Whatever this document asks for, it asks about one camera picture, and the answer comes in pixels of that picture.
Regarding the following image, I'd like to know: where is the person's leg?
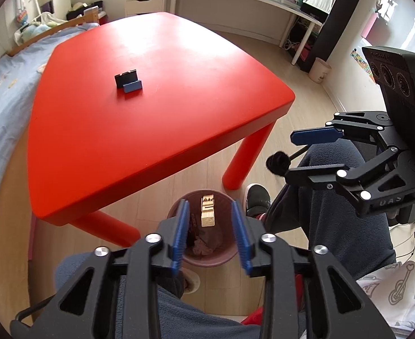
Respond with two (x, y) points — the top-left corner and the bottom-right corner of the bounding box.
(264, 139), (397, 290)
(54, 254), (265, 339)

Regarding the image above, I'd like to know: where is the gold wooden block strip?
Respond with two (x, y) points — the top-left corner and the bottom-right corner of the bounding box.
(200, 194), (217, 227)

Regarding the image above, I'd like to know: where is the pink wall board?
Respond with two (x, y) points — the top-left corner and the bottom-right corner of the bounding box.
(360, 12), (378, 39)

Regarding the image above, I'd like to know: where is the red stool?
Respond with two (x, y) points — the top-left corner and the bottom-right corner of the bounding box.
(241, 273), (307, 325)

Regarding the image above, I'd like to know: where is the person's left leg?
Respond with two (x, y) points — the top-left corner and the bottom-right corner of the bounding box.
(54, 254), (265, 339)

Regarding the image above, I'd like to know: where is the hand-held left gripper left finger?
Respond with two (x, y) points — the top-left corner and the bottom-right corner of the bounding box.
(10, 199), (191, 339)

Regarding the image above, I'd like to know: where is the white power strip with cables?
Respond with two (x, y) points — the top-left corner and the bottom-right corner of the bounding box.
(282, 37), (302, 52)

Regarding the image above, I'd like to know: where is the black tall panel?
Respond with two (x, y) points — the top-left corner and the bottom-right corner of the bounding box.
(296, 0), (383, 73)

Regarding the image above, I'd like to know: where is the black fuzzy-tipped rod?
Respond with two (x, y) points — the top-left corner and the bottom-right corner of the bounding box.
(266, 145), (309, 175)

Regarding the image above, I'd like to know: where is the person's right leg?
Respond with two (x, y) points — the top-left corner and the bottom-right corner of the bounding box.
(264, 139), (397, 290)

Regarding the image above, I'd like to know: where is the person's right shoe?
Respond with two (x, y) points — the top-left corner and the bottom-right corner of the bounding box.
(243, 184), (272, 221)

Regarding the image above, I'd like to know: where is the pile of plush toys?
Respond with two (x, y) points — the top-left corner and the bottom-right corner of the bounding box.
(15, 12), (68, 45)

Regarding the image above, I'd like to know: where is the pink waste bin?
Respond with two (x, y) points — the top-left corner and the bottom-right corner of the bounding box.
(167, 190), (239, 268)

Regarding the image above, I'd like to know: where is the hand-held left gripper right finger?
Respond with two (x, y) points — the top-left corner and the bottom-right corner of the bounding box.
(230, 201), (395, 339)

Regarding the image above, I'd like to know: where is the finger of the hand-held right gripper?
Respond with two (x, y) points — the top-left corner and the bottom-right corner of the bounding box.
(290, 111), (396, 149)
(284, 146), (401, 203)

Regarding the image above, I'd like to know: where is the red table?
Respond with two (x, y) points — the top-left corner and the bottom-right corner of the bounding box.
(27, 12), (296, 248)

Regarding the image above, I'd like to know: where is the black storage box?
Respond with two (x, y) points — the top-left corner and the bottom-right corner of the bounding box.
(66, 3), (98, 20)

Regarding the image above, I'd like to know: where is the white printed shirt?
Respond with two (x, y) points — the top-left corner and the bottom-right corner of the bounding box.
(356, 215), (415, 333)

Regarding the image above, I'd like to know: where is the black and blue phone stand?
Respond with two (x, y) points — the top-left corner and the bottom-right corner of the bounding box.
(114, 71), (144, 94)

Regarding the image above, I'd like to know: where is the beige waste bin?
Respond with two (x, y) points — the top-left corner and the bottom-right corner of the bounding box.
(308, 57), (332, 84)

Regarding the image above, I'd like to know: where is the colourful wall sticker chart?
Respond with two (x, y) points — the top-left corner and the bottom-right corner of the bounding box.
(351, 47), (374, 76)

